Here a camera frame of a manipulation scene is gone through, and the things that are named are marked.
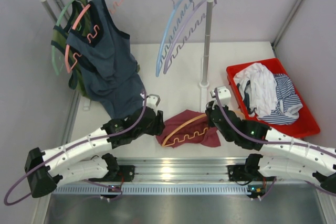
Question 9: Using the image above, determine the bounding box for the red plastic bin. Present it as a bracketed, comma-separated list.
[226, 58, 320, 138]

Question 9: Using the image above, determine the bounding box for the pink plastic hanger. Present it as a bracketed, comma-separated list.
[65, 0, 124, 73]

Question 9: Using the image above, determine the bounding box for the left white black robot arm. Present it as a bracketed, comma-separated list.
[24, 107, 164, 198]

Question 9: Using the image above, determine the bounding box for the maroon tank top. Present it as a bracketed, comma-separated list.
[155, 109, 222, 149]

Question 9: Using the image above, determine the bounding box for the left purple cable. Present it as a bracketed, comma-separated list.
[4, 87, 148, 206]

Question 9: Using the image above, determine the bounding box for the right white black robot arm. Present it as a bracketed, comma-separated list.
[205, 101, 335, 194]

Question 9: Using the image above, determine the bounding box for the white garment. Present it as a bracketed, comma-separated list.
[234, 63, 278, 118]

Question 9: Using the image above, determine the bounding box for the blue plastic hanger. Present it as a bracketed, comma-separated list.
[155, 0, 192, 77]

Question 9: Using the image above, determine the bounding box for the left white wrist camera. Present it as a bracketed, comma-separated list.
[140, 90, 161, 111]

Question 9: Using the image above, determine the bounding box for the purple plastic hanger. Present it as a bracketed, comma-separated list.
[161, 0, 207, 74]

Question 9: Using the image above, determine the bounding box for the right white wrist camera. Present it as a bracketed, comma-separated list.
[210, 86, 232, 106]

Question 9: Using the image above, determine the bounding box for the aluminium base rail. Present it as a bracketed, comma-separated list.
[56, 157, 289, 196]

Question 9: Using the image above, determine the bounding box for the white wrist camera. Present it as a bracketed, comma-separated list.
[140, 90, 161, 111]
[210, 86, 232, 106]

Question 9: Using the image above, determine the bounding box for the blue tank top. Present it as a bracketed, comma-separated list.
[66, 0, 144, 119]

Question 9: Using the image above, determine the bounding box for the purple cable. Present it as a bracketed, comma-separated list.
[214, 87, 336, 195]
[4, 87, 148, 206]

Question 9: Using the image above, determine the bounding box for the green plastic hanger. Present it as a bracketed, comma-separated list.
[51, 0, 81, 76]

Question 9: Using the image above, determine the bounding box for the orange plastic hanger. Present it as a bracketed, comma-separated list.
[161, 110, 245, 148]

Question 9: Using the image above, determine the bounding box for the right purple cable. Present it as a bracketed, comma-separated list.
[214, 87, 336, 195]

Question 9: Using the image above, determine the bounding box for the blue striped garment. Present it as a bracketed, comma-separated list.
[257, 73, 303, 125]

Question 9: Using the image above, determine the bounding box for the green tank top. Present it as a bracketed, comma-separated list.
[51, 0, 88, 98]

